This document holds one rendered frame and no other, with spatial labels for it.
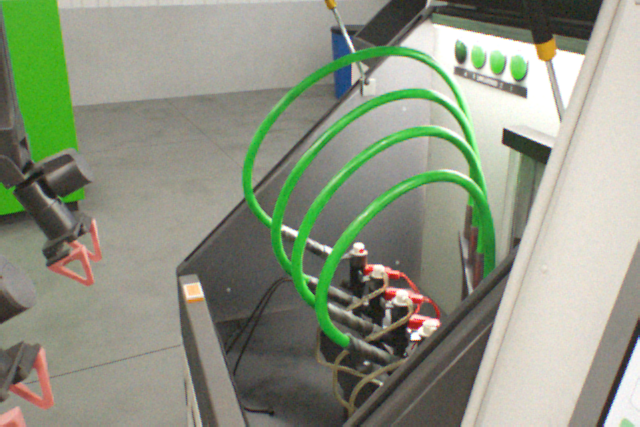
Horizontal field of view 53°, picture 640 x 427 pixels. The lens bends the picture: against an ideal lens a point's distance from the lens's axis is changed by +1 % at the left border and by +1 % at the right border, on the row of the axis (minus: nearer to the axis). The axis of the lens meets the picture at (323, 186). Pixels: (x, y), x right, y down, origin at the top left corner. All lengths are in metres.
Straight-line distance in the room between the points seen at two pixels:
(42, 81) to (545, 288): 3.68
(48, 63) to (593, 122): 3.69
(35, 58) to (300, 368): 3.14
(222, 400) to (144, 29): 6.58
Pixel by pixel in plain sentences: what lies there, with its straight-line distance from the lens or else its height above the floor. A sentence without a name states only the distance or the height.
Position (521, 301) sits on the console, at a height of 1.22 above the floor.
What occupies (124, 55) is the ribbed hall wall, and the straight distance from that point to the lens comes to 7.38.
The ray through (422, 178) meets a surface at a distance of 0.73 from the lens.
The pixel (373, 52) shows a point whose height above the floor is 1.42.
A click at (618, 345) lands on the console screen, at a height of 1.25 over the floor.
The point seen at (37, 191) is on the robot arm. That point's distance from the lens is 1.21.
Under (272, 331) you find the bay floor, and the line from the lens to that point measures 1.34.
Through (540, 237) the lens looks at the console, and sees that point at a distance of 0.67.
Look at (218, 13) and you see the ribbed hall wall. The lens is 7.56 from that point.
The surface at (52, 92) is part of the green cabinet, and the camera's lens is 4.13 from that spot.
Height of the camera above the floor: 1.55
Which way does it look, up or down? 20 degrees down
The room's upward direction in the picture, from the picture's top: straight up
